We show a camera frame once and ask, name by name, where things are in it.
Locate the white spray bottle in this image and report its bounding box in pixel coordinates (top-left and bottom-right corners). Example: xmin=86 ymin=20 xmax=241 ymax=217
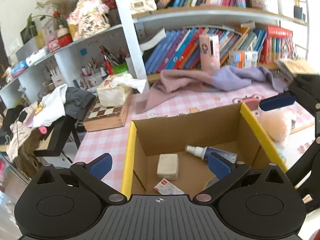
xmin=185 ymin=145 xmax=237 ymax=164

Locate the white red small box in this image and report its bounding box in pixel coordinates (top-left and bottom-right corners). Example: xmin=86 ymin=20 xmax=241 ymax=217
xmin=154 ymin=178 xmax=184 ymax=195

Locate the brown paper envelope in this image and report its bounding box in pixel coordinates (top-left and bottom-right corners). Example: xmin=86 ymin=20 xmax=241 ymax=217
xmin=275 ymin=59 xmax=319 ymax=76

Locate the pink plush toy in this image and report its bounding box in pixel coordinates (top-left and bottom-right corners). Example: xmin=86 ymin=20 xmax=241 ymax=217
xmin=258 ymin=109 xmax=296 ymax=141

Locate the red dictionary book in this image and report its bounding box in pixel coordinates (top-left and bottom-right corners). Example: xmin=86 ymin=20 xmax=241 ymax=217
xmin=260 ymin=25 xmax=296 ymax=64

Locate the purple pink cloth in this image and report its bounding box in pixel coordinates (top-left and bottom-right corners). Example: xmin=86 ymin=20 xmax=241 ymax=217
xmin=136 ymin=65 xmax=286 ymax=114

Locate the wooden chess box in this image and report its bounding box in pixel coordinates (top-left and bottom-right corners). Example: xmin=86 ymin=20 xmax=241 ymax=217
xmin=82 ymin=92 xmax=133 ymax=132

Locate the orange blue white box lower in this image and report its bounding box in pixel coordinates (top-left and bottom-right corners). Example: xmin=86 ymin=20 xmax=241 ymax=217
xmin=228 ymin=60 xmax=257 ymax=69

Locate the orange blue white box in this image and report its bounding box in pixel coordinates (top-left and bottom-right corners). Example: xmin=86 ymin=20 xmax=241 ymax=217
xmin=229 ymin=50 xmax=258 ymax=62
xmin=228 ymin=60 xmax=257 ymax=69

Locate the yellow cardboard box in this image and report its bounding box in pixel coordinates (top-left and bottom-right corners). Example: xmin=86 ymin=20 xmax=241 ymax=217
xmin=120 ymin=103 xmax=289 ymax=197

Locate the orange blue white box upper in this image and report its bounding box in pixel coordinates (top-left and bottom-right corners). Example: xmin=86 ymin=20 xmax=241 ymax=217
xmin=229 ymin=50 xmax=258 ymax=62

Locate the white tissue pack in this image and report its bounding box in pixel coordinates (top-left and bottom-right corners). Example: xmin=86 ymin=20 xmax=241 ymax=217
xmin=97 ymin=73 xmax=147 ymax=107

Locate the pink cartoon cylinder holder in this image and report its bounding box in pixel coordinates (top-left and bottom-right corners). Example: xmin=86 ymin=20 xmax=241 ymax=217
xmin=199 ymin=34 xmax=220 ymax=72

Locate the white bookshelf frame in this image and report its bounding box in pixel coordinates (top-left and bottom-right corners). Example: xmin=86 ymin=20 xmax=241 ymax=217
xmin=0 ymin=0 xmax=311 ymax=106

